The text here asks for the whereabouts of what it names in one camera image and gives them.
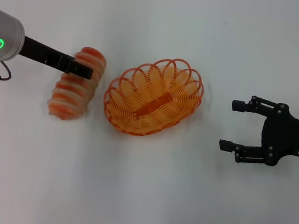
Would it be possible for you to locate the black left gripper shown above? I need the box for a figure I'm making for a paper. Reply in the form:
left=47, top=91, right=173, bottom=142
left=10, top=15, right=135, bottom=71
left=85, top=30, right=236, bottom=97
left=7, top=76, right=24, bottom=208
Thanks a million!
left=18, top=35, right=97, bottom=81

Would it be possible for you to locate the orange striped bread loaf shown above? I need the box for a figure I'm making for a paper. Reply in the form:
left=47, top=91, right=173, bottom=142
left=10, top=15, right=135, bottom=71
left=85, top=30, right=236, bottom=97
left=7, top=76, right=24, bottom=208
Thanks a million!
left=46, top=42, right=109, bottom=125

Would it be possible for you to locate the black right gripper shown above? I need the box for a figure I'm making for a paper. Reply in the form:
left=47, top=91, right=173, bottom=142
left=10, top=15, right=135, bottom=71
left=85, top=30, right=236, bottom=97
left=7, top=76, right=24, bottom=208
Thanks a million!
left=216, top=92, right=299, bottom=171

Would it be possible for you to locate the orange woven plastic basket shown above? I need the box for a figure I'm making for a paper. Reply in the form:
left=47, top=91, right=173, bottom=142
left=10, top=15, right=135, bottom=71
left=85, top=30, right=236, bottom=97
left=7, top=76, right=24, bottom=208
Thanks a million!
left=100, top=50, right=208, bottom=143

